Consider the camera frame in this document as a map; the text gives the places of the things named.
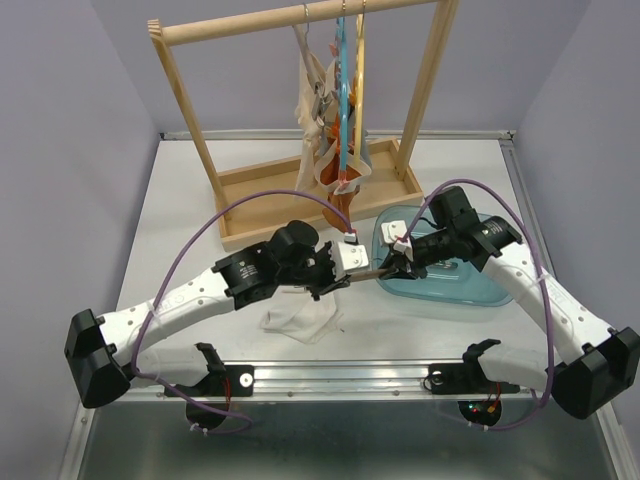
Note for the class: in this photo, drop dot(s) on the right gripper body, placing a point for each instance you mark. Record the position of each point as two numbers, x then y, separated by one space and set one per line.
432 248

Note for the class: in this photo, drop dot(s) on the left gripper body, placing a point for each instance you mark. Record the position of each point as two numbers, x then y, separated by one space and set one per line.
315 271

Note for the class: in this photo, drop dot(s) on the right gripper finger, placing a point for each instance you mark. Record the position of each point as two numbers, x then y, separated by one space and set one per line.
409 273
394 261

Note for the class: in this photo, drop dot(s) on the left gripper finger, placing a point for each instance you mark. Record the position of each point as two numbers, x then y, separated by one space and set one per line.
330 278
317 292

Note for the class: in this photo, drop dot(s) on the white underwear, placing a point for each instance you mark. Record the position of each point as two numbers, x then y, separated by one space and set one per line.
296 315

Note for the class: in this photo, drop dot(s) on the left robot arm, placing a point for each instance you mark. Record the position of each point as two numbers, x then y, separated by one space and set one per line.
104 352

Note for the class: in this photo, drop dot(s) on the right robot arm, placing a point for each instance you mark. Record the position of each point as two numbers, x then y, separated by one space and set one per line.
501 252

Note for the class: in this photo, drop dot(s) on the orange and cream underwear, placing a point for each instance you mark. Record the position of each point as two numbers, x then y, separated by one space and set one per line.
340 192

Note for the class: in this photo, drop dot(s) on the beige cotton underwear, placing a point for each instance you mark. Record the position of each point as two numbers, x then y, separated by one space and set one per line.
311 134

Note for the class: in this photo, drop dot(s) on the yellow plastic hanger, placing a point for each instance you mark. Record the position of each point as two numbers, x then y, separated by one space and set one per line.
359 86

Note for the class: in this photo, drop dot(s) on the blue plastic hanger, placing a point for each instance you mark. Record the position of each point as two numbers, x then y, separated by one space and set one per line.
341 87

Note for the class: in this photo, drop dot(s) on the teal plastic bin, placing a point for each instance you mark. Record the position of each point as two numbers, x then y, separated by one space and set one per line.
466 285

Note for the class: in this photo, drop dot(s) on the wooden clothes rack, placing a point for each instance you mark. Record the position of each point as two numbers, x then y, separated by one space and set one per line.
392 181

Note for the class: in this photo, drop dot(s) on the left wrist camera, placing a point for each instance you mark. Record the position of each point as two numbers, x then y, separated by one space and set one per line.
348 255

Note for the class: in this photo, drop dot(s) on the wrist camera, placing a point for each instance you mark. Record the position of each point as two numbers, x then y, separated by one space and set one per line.
348 255
394 235

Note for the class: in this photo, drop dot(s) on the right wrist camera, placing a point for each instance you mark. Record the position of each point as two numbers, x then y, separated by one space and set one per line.
394 235

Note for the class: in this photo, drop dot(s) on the aluminium mounting rail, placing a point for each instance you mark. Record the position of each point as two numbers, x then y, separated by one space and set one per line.
345 380

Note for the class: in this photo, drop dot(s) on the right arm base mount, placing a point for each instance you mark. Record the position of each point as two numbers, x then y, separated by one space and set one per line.
465 377

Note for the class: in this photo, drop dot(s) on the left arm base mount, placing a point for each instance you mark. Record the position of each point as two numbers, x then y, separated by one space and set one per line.
200 372

